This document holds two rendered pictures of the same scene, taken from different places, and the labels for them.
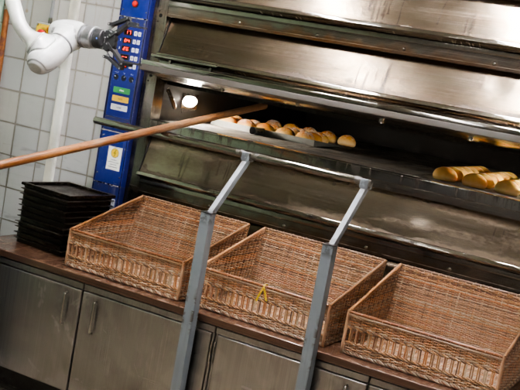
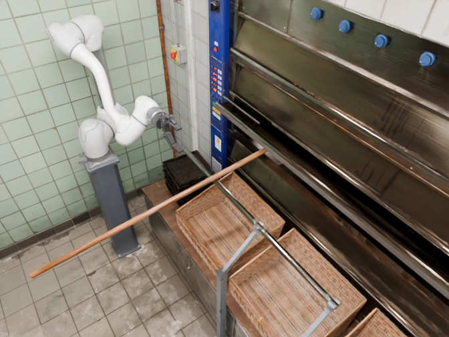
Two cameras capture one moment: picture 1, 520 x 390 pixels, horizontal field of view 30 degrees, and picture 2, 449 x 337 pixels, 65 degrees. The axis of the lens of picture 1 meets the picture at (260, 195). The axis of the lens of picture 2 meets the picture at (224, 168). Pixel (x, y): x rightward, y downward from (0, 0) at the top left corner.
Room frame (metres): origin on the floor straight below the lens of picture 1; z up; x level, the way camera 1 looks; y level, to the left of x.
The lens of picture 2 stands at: (2.58, -0.27, 2.54)
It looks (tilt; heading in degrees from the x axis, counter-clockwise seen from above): 43 degrees down; 27
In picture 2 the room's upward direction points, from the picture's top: 1 degrees clockwise
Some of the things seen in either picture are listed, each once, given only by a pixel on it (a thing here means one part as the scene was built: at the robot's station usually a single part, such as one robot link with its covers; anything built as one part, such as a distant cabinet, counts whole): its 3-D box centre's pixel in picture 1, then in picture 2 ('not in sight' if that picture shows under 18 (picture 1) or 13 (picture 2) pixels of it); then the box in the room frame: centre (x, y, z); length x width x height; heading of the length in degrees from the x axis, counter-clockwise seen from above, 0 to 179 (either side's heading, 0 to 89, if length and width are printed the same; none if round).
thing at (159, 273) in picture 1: (159, 243); (227, 222); (3.86, 0.37, 0.72); 0.56 x 0.49 x 0.28; 63
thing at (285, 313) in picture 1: (291, 282); (292, 294); (3.59, -0.17, 0.72); 0.56 x 0.49 x 0.28; 62
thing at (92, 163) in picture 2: not in sight; (94, 154); (3.72, 1.28, 1.03); 0.22 x 0.18 x 0.06; 152
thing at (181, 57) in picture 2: (48, 35); (178, 53); (4.48, 1.09, 1.46); 0.10 x 0.07 x 0.10; 63
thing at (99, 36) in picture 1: (106, 39); (163, 124); (3.73, 0.68, 1.48); 0.09 x 0.07 x 0.08; 64
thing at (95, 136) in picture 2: not in sight; (93, 136); (3.75, 1.27, 1.17); 0.18 x 0.16 x 0.22; 3
